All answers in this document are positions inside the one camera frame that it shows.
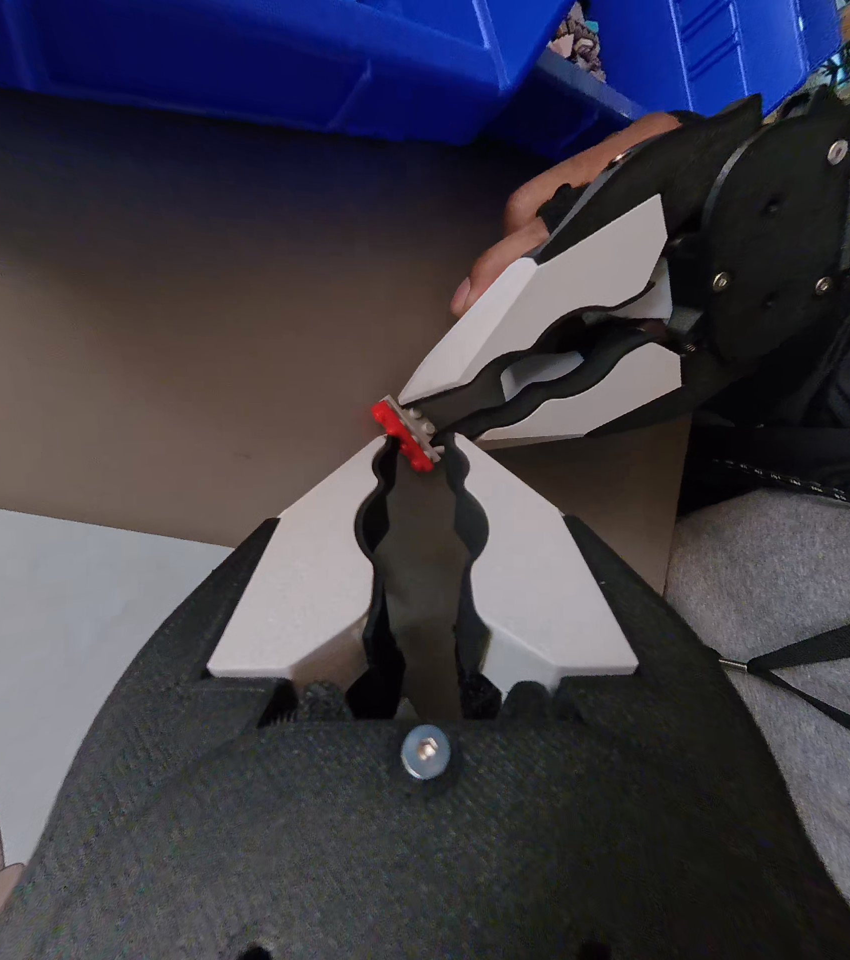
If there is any person's black hoodie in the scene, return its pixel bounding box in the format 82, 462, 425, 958
676, 285, 850, 519

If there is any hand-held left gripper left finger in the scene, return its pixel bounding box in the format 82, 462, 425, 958
207, 435, 405, 721

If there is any black white drawstring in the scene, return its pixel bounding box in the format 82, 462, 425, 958
717, 457, 850, 519

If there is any red toy plate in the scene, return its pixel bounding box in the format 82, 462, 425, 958
370, 399, 437, 474

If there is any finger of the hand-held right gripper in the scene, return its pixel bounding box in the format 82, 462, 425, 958
453, 300, 687, 444
398, 193, 675, 406

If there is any pile of toy bricks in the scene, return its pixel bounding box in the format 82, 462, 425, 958
547, 0, 609, 84

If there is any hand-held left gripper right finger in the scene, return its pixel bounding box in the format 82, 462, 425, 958
443, 435, 639, 717

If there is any open instruction booklet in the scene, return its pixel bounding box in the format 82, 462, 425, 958
0, 501, 234, 960

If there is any person's right hand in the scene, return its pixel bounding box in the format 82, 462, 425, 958
449, 111, 684, 318

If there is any blue plastic bin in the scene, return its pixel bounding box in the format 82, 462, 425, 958
0, 0, 576, 147
485, 0, 846, 162

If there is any black strap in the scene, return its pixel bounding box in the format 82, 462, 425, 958
721, 607, 850, 766

